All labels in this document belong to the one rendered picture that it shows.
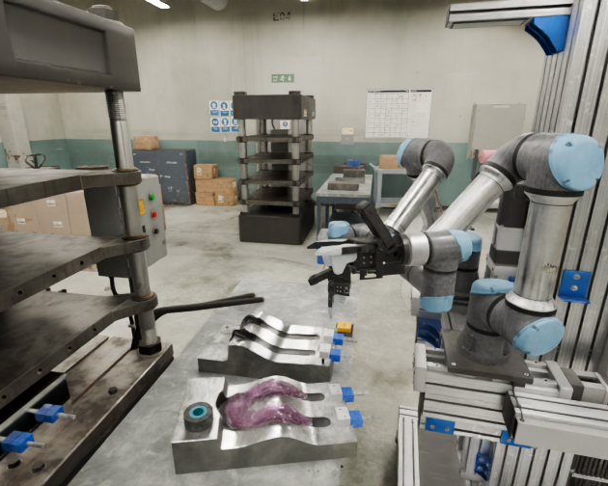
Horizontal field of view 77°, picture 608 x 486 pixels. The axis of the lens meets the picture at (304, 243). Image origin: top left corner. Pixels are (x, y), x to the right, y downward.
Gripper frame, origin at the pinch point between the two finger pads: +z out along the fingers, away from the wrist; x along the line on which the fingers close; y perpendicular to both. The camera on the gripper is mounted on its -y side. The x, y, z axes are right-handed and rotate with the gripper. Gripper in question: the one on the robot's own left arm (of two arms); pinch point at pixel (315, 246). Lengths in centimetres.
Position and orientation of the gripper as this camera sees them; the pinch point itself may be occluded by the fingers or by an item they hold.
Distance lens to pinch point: 81.1
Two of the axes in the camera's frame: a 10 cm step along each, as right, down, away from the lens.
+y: 0.3, 9.8, 1.8
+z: -9.8, 0.7, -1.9
